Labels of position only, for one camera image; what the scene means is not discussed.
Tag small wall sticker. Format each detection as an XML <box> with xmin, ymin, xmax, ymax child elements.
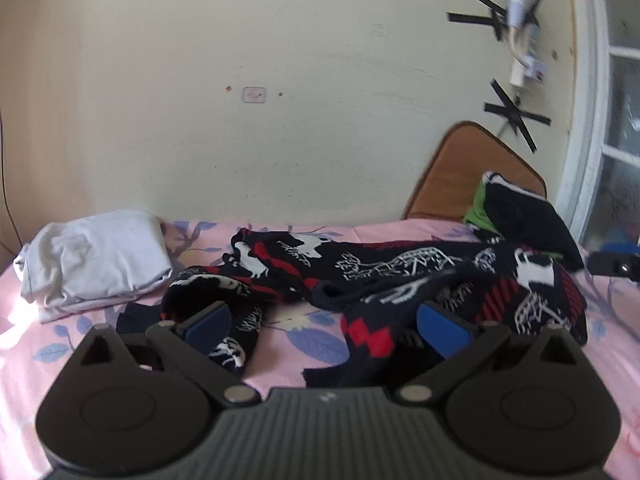
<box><xmin>242</xmin><ymin>87</ymin><xmax>267</xmax><ymax>104</ymax></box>

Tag green garment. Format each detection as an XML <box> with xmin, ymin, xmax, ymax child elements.
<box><xmin>463</xmin><ymin>180</ymin><xmax>499</xmax><ymax>235</ymax></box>

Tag folded white cloth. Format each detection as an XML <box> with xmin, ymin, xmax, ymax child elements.
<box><xmin>13</xmin><ymin>210</ymin><xmax>172</xmax><ymax>323</ymax></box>

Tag white power strip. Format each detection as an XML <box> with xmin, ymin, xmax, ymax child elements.
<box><xmin>509</xmin><ymin>23</ymin><xmax>547</xmax><ymax>89</ymax></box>

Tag black patterned knit sweater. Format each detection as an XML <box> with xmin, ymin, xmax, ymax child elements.
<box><xmin>115</xmin><ymin>227</ymin><xmax>589</xmax><ymax>389</ymax></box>

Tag brown woven cushion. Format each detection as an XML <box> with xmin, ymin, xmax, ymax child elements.
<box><xmin>402</xmin><ymin>122</ymin><xmax>547</xmax><ymax>222</ymax></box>

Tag white window frame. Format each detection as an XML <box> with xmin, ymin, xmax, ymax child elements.
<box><xmin>555</xmin><ymin>0</ymin><xmax>639</xmax><ymax>250</ymax></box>

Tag folded black garment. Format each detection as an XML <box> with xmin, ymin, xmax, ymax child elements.
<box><xmin>482</xmin><ymin>172</ymin><xmax>584</xmax><ymax>272</ymax></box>

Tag pink floral bed sheet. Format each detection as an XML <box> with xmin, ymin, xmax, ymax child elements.
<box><xmin>1</xmin><ymin>220</ymin><xmax>639</xmax><ymax>479</ymax></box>

